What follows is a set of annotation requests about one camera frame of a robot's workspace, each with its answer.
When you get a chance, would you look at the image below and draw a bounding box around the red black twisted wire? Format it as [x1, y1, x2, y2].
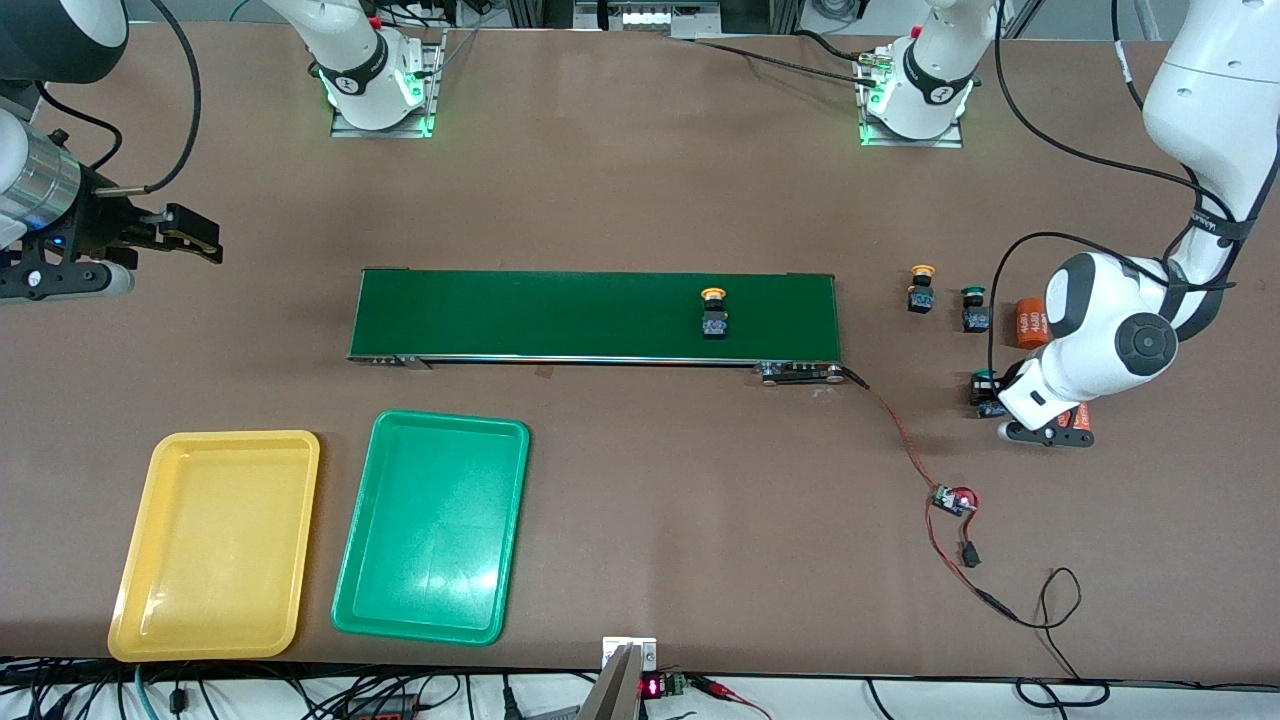
[843, 366, 1019, 623]

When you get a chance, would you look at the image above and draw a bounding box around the grey metal camera bracket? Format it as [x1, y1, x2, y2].
[575, 637, 661, 720]

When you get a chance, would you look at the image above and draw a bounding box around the silver aluminium frame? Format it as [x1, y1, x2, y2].
[505, 0, 801, 41]

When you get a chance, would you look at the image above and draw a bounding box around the yellow plastic tray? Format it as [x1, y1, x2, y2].
[107, 430, 322, 663]

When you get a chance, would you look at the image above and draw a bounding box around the green plastic tray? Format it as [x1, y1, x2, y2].
[330, 409, 531, 647]

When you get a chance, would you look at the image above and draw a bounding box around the thin black power cable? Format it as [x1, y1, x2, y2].
[1000, 567, 1111, 709]

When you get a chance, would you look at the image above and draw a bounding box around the black power strip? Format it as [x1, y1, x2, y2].
[340, 692, 426, 720]

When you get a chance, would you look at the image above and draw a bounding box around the green conveyor belt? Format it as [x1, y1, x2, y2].
[346, 266, 853, 388]

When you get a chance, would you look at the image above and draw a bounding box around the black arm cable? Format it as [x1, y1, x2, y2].
[985, 0, 1261, 401]
[35, 0, 204, 196]

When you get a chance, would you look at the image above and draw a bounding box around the black table cable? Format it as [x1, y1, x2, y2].
[690, 30, 886, 89]

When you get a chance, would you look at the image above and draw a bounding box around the red clip lead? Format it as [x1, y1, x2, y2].
[690, 676, 773, 720]

